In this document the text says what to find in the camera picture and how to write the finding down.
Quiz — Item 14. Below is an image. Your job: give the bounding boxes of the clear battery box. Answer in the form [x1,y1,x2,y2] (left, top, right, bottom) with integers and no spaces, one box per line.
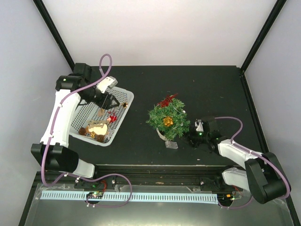
[165,141,178,149]

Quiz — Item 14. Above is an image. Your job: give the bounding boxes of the red berry sprig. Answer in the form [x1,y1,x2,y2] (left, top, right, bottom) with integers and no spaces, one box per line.
[108,111,116,117]

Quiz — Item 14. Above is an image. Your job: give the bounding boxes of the gold gift box ornament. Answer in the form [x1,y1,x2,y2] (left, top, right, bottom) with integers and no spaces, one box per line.
[163,116,174,127]

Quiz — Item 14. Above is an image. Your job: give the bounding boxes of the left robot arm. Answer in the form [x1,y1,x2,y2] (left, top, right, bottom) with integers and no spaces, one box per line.
[31,63,119,188]

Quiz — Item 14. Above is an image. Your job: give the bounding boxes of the gold bell ornament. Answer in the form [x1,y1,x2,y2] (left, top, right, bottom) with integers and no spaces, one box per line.
[122,102,128,108]

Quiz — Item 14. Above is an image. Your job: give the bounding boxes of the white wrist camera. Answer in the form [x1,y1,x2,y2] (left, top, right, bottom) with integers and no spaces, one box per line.
[96,76,118,93]
[195,120,204,132]

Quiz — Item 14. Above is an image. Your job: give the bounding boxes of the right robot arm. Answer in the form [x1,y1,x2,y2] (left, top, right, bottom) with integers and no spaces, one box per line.
[187,117,291,204]

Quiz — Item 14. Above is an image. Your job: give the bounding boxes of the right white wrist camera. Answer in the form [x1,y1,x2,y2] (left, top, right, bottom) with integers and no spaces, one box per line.
[195,120,204,132]

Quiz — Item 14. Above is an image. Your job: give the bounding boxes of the silver star ornament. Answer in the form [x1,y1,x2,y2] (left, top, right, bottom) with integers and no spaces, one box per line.
[105,130,115,142]

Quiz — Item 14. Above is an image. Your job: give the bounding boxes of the white tree pot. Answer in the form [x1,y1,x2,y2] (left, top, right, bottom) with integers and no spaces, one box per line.
[156,128,169,141]

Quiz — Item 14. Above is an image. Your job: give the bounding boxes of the white ball string lights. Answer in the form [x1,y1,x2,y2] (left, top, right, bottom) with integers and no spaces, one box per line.
[172,104,187,126]

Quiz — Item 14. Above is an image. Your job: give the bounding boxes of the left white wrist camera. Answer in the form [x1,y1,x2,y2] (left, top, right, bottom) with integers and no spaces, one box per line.
[96,76,118,93]

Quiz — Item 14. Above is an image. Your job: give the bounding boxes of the white slotted cable duct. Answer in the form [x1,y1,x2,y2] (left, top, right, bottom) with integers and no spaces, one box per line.
[40,190,218,204]

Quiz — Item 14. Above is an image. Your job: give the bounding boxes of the brown pine cone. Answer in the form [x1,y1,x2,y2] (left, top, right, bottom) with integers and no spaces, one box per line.
[79,127,87,136]
[96,135,105,143]

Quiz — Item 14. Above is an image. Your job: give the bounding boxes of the small gold star ornament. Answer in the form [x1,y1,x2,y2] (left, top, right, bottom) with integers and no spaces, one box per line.
[90,132,96,138]

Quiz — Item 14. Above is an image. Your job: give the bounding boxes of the burlap bow ornament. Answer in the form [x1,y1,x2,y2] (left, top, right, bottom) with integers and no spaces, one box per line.
[97,108,105,117]

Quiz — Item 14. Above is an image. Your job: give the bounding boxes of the red star ornament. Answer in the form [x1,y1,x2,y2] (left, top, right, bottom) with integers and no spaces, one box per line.
[157,93,178,108]

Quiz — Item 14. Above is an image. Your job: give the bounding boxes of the small santa figure ornament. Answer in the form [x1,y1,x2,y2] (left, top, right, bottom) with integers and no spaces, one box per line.
[107,115,117,123]

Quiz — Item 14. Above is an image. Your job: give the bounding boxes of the small green christmas tree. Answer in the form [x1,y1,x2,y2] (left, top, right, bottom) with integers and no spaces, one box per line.
[146,94,190,141]

